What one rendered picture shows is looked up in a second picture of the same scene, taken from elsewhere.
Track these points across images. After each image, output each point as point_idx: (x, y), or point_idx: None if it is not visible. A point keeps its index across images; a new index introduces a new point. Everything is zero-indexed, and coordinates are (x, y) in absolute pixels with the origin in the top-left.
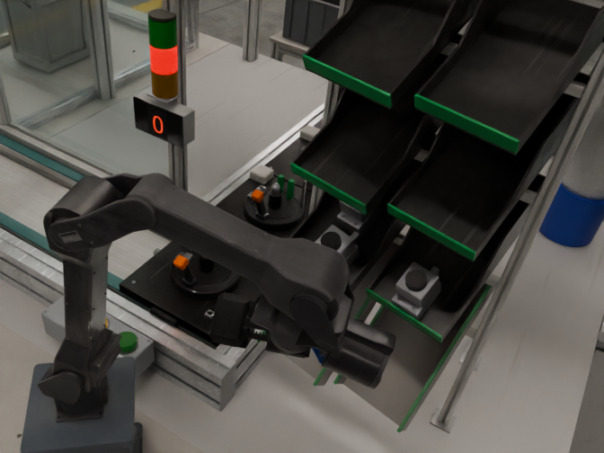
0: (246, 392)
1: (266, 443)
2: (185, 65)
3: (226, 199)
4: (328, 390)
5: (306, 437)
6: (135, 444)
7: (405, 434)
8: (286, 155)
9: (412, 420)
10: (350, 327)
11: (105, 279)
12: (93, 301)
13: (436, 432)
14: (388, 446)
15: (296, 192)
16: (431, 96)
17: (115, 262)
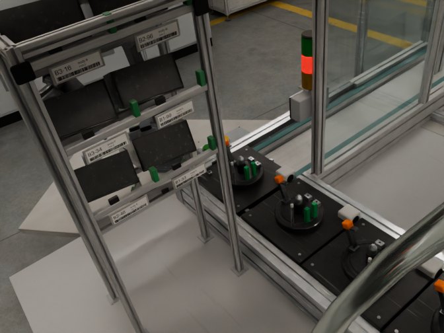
0: (182, 209)
1: (150, 212)
2: (318, 77)
3: (318, 191)
4: (165, 244)
5: (145, 228)
6: (169, 164)
7: (119, 273)
8: (386, 239)
9: (125, 279)
10: (47, 84)
11: (133, 61)
12: (129, 62)
13: None
14: (118, 261)
15: (323, 234)
16: None
17: (281, 154)
